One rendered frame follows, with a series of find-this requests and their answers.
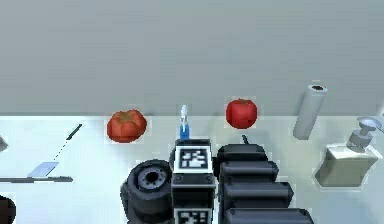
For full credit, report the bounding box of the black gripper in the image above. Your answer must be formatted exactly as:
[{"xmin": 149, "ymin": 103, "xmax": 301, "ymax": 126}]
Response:
[{"xmin": 119, "ymin": 158, "xmax": 175, "ymax": 224}]

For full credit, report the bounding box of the ribbed red tomato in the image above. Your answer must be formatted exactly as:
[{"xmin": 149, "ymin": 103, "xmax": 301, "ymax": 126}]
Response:
[{"xmin": 106, "ymin": 109, "xmax": 148, "ymax": 144}]

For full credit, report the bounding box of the blue spray bottle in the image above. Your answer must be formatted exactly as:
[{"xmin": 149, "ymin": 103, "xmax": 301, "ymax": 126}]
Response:
[{"xmin": 179, "ymin": 104, "xmax": 191, "ymax": 141}]

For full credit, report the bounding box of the grey black knife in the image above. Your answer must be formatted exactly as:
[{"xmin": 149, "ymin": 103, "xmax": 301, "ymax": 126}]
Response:
[{"xmin": 0, "ymin": 176, "xmax": 74, "ymax": 184}]

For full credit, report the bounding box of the smooth red apple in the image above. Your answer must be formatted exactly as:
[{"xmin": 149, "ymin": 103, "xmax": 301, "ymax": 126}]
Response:
[{"xmin": 225, "ymin": 98, "xmax": 259, "ymax": 130}]

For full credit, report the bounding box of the black round object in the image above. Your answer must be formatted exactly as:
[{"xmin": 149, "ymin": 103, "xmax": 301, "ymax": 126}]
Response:
[{"xmin": 0, "ymin": 195, "xmax": 17, "ymax": 224}]

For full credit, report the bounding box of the white paper towel roll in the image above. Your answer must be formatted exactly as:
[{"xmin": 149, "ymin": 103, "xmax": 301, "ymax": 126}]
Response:
[{"xmin": 292, "ymin": 84, "xmax": 328, "ymax": 141}]

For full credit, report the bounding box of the pale green soap dispenser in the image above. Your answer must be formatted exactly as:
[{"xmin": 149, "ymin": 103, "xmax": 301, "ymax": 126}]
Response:
[{"xmin": 313, "ymin": 116, "xmax": 384, "ymax": 189}]

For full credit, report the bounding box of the black handled spatula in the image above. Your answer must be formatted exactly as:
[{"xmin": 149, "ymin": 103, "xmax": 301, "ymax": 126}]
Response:
[{"xmin": 26, "ymin": 123, "xmax": 83, "ymax": 179}]

